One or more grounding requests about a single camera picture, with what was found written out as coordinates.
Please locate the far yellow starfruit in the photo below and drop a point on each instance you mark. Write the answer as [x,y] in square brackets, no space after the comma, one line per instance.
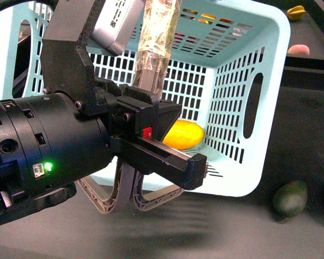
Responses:
[296,13]

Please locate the pale pink peach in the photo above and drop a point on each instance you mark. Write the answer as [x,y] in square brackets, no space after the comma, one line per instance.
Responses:
[299,49]

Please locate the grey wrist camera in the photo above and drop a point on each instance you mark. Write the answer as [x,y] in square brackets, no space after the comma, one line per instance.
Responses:
[116,23]

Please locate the black fruit tray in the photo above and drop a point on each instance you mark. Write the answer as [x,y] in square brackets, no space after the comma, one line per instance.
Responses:
[308,31]

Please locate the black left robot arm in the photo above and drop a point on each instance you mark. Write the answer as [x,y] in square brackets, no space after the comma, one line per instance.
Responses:
[48,148]

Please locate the light blue plastic basket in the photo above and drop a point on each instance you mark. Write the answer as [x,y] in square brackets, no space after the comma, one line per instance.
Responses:
[225,69]

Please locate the yellow mango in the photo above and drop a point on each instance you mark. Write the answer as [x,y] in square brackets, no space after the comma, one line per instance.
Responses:
[183,135]

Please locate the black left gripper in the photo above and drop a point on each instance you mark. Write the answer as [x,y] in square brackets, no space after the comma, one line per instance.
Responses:
[136,123]

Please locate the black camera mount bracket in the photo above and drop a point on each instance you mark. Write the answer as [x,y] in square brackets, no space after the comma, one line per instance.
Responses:
[66,65]

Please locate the green avocado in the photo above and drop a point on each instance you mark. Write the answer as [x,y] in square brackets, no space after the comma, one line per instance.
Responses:
[290,200]

